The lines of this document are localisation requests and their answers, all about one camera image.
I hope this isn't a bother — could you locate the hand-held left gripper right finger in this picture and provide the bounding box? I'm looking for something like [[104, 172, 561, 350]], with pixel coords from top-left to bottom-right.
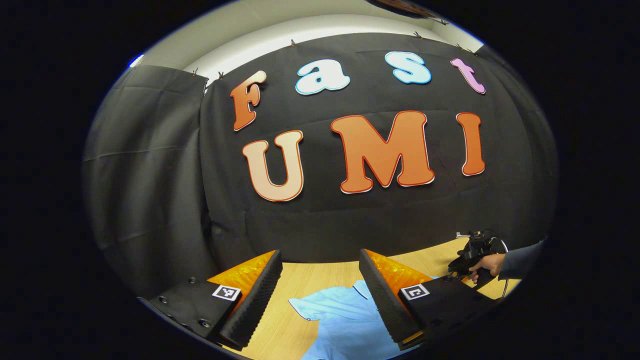
[[358, 248, 501, 352]]

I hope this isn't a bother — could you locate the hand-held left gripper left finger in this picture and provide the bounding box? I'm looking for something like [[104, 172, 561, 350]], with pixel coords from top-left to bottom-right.
[[137, 249, 283, 351]]

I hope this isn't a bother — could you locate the light blue T-shirt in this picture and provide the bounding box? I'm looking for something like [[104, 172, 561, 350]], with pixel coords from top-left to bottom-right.
[[288, 280, 401, 360]]

